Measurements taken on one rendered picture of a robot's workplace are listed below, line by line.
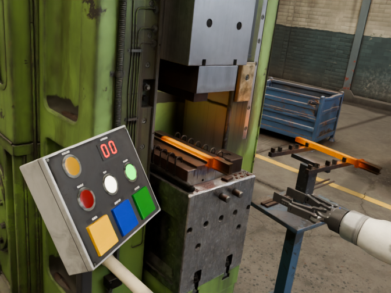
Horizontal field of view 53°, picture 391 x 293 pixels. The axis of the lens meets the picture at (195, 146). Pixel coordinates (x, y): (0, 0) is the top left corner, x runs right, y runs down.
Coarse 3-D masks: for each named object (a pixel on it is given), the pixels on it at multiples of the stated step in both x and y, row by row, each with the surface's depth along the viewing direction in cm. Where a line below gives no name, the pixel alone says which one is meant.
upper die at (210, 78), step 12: (168, 72) 144; (180, 72) 139; (192, 72) 135; (204, 72) 135; (216, 72) 139; (228, 72) 143; (168, 84) 145; (180, 84) 140; (192, 84) 136; (204, 84) 136; (216, 84) 141; (228, 84) 145
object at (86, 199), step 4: (84, 192) 93; (88, 192) 94; (80, 196) 91; (84, 196) 92; (88, 196) 93; (92, 196) 94; (80, 200) 91; (84, 200) 92; (88, 200) 93; (92, 200) 94; (84, 204) 92; (88, 204) 93; (92, 204) 94
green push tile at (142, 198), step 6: (144, 186) 114; (138, 192) 110; (144, 192) 113; (138, 198) 109; (144, 198) 112; (150, 198) 114; (138, 204) 109; (144, 204) 111; (150, 204) 113; (138, 210) 108; (144, 210) 110; (150, 210) 112; (144, 216) 109
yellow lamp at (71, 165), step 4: (68, 160) 91; (72, 160) 92; (76, 160) 93; (68, 164) 91; (72, 164) 92; (76, 164) 93; (68, 168) 90; (72, 168) 91; (76, 168) 93; (68, 172) 90; (72, 172) 91; (76, 172) 92
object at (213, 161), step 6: (162, 138) 170; (168, 138) 169; (174, 144) 165; (180, 144) 164; (186, 150) 160; (192, 150) 158; (204, 156) 153; (210, 156) 154; (216, 156) 153; (210, 162) 150; (216, 162) 150; (222, 162) 146; (228, 162) 146; (216, 168) 150; (222, 168) 148; (228, 168) 146; (228, 174) 146
